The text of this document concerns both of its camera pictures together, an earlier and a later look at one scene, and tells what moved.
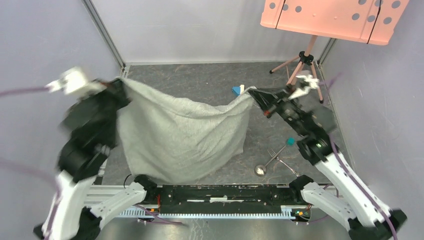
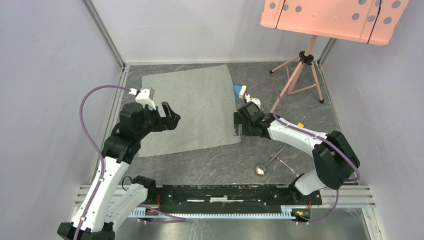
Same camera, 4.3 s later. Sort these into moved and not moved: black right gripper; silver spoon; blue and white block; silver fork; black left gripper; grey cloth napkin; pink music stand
Moved: black right gripper; grey cloth napkin; black left gripper
Not moved: blue and white block; pink music stand; silver spoon; silver fork
